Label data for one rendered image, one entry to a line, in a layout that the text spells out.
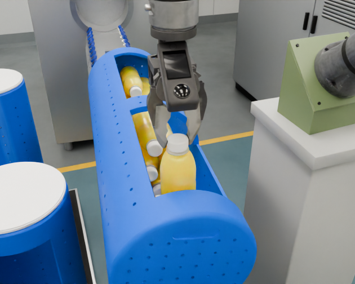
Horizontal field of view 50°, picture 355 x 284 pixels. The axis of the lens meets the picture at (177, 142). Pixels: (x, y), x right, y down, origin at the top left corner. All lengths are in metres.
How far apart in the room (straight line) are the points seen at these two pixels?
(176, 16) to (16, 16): 5.14
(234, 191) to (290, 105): 1.59
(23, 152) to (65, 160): 1.23
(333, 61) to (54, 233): 0.82
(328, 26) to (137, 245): 2.31
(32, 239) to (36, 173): 0.21
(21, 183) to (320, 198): 0.80
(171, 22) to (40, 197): 0.62
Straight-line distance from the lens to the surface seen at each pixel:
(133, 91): 1.25
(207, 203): 0.68
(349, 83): 1.04
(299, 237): 1.18
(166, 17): 0.57
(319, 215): 1.16
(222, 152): 3.00
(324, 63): 1.05
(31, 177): 1.11
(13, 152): 1.78
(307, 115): 1.05
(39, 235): 1.01
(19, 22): 5.69
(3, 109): 1.69
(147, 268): 0.71
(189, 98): 0.55
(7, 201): 1.05
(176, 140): 0.67
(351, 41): 1.01
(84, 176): 2.81
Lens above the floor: 1.68
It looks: 33 degrees down
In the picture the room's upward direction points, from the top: straight up
